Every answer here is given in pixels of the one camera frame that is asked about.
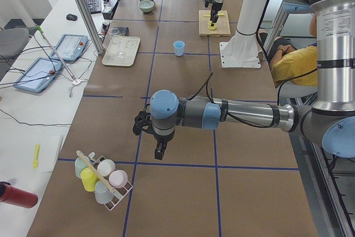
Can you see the aluminium frame post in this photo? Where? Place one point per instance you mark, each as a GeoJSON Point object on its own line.
{"type": "Point", "coordinates": [91, 28]}

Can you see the yellow lemon slice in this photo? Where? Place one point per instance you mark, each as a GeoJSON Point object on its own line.
{"type": "Point", "coordinates": [212, 28]}

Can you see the cream bear tray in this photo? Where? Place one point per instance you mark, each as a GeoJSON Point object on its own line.
{"type": "Point", "coordinates": [130, 47]}

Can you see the yellow plastic knife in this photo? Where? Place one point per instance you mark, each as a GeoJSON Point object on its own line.
{"type": "Point", "coordinates": [219, 14]}

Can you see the yellow cup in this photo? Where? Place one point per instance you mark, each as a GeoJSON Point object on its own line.
{"type": "Point", "coordinates": [89, 179]}

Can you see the black computer mouse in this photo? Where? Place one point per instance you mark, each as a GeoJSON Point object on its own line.
{"type": "Point", "coordinates": [71, 17]}

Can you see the pink cup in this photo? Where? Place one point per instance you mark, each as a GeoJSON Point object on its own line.
{"type": "Point", "coordinates": [118, 178]}

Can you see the mint green cup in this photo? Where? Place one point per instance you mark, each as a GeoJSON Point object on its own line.
{"type": "Point", "coordinates": [79, 165]}

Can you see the light blue cup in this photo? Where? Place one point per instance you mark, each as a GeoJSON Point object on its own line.
{"type": "Point", "coordinates": [179, 48]}

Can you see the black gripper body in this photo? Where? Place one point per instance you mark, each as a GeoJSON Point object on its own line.
{"type": "Point", "coordinates": [161, 140]}
{"type": "Point", "coordinates": [215, 6]}

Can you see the white wire cup rack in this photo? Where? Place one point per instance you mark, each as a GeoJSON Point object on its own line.
{"type": "Point", "coordinates": [118, 193]}

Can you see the red water bottle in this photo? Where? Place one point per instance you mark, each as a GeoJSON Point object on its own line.
{"type": "Point", "coordinates": [18, 197]}

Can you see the yellow plastic spoon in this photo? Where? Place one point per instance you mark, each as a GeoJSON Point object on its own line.
{"type": "Point", "coordinates": [36, 154]}

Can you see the grey blue cup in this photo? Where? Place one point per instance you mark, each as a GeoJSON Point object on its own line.
{"type": "Point", "coordinates": [102, 193]}

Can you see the blue teach pendant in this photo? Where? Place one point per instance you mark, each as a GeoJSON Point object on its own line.
{"type": "Point", "coordinates": [39, 75]}
{"type": "Point", "coordinates": [71, 46]}

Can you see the far blue teach pendant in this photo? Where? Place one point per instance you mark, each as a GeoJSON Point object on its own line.
{"type": "Point", "coordinates": [71, 46]}

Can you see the near blue teach pendant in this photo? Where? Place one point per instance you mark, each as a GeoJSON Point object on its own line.
{"type": "Point", "coordinates": [39, 75]}

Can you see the person in yellow shirt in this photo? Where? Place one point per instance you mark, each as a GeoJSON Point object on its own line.
{"type": "Point", "coordinates": [286, 62]}

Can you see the clear wine glass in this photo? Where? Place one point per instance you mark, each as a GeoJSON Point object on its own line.
{"type": "Point", "coordinates": [116, 39]}

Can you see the white cup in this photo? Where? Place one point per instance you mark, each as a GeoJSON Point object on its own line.
{"type": "Point", "coordinates": [106, 167]}

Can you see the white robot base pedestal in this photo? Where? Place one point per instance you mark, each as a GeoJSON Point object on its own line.
{"type": "Point", "coordinates": [241, 50]}

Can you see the bamboo cutting board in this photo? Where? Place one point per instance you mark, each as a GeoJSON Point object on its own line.
{"type": "Point", "coordinates": [220, 28]}

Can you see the green bowl of ice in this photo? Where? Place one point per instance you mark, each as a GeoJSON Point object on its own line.
{"type": "Point", "coordinates": [146, 6]}

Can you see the green tipped metal rod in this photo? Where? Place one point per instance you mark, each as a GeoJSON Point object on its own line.
{"type": "Point", "coordinates": [76, 81]}

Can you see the black keyboard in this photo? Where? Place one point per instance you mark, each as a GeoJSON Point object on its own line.
{"type": "Point", "coordinates": [94, 6]}

